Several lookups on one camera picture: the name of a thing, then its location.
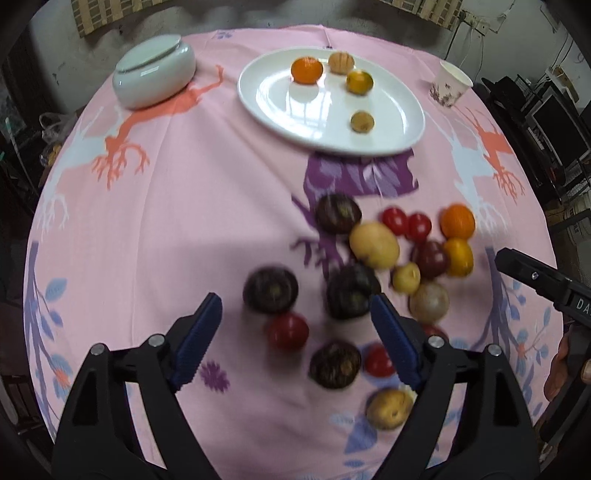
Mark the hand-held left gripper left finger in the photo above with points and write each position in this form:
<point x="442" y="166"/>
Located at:
<point x="198" y="337"/>

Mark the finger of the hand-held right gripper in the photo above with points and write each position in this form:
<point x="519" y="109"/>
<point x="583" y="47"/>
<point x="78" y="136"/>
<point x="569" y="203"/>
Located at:
<point x="526" y="272"/>

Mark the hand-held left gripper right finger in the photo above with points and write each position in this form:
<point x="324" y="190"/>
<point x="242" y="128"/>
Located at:
<point x="392" y="337"/>

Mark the red tomato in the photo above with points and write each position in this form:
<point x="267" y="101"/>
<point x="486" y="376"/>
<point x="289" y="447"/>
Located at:
<point x="434" y="330"/>
<point x="288" y="331"/>
<point x="378" y="361"/>
<point x="395" y="220"/>
<point x="419" y="227"/>

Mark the beige round fruit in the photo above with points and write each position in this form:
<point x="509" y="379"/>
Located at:
<point x="429" y="302"/>

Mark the dark purple round fruit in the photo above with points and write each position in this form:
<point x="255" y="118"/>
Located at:
<point x="351" y="290"/>
<point x="270" y="290"/>
<point x="338" y="213"/>
<point x="334" y="364"/>

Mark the yellow potato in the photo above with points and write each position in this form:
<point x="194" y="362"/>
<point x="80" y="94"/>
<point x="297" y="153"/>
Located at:
<point x="389" y="408"/>

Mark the orange tangerine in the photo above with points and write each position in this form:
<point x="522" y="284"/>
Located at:
<point x="457" y="221"/>
<point x="307" y="70"/>

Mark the white oval plate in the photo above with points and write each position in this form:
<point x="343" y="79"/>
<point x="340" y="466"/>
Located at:
<point x="286" y="106"/>

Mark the person's right hand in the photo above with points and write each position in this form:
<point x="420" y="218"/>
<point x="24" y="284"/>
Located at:
<point x="558" y="374"/>

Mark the small yellow round fruit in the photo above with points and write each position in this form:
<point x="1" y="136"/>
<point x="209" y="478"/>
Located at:
<point x="406" y="278"/>

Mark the dark red plum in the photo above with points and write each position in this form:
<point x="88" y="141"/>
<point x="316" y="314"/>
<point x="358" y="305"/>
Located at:
<point x="429" y="259"/>

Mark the large yellow round fruit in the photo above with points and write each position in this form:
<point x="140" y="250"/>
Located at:
<point x="374" y="244"/>

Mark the pink printed tablecloth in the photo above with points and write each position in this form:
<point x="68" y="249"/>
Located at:
<point x="184" y="230"/>

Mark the computer monitor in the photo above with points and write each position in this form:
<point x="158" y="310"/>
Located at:
<point x="551" y="117"/>

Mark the floral paper cup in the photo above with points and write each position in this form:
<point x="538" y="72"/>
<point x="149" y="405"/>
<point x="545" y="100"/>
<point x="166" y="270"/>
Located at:
<point x="448" y="85"/>

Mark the small brown round fruit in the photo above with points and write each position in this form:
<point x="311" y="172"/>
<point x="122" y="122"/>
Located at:
<point x="362" y="122"/>

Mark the small yellow-orange citrus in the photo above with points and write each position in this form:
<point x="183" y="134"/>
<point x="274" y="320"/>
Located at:
<point x="359" y="81"/>

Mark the clear plastic bag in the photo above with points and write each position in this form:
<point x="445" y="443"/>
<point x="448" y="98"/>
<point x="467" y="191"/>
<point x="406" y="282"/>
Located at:
<point x="55" y="127"/>

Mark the white ceramic bowl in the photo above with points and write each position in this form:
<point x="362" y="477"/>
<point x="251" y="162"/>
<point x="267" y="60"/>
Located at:
<point x="157" y="85"/>

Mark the tan walnut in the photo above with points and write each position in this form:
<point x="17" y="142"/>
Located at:
<point x="341" y="62"/>

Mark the woven bamboo curtain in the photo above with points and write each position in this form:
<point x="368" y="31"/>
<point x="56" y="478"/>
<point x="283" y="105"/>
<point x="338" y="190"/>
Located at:
<point x="120" y="16"/>
<point x="425" y="11"/>

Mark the white wall socket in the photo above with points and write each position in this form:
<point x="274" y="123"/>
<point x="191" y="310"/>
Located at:
<point x="475" y="23"/>

